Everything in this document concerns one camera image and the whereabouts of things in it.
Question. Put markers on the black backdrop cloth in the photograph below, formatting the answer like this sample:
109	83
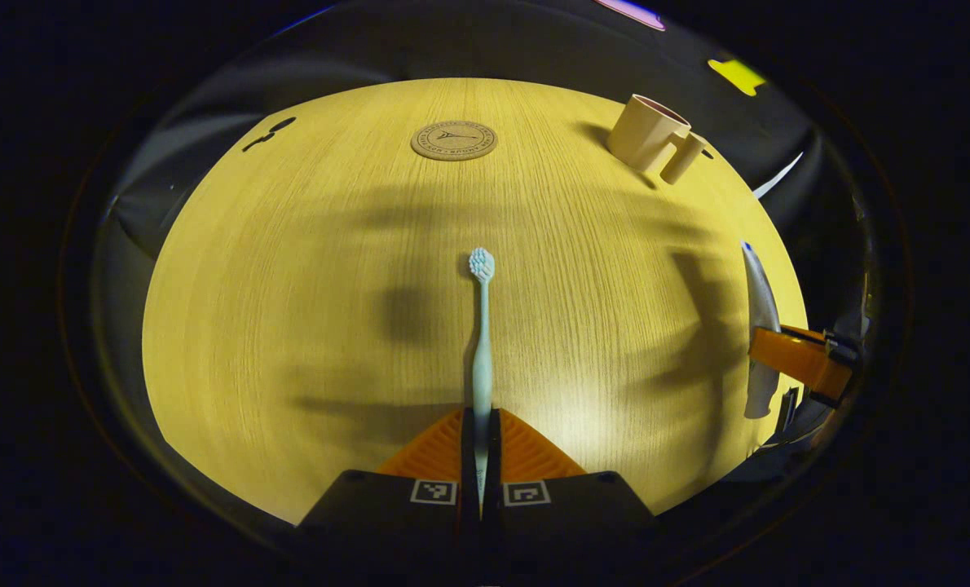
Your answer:
452	49

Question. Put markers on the white toothpaste tube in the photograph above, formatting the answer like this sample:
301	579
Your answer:
760	310

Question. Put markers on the pale green toothbrush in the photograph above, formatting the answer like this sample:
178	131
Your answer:
482	367

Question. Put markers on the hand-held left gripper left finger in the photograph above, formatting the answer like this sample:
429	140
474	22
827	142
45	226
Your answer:
469	456

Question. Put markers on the round brown coaster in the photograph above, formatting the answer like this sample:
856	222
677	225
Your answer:
453	140

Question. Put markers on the beige cup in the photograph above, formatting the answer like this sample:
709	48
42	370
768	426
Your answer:
644	134

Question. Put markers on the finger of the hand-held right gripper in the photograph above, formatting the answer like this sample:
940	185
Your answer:
803	363

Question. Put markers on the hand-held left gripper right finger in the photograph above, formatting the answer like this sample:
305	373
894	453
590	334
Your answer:
492	456

